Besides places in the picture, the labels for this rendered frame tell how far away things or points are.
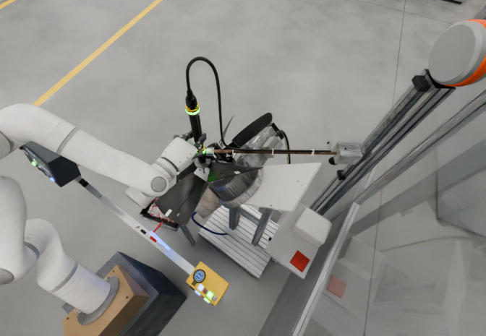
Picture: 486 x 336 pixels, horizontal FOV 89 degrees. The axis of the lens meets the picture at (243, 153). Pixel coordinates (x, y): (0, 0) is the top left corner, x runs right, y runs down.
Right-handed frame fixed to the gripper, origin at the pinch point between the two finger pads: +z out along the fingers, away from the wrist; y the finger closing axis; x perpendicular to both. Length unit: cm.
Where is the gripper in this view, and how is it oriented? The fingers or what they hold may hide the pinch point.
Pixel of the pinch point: (197, 135)
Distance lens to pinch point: 94.6
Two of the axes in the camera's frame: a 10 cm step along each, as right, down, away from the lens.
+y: 8.3, 5.0, -2.5
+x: 0.5, -5.2, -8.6
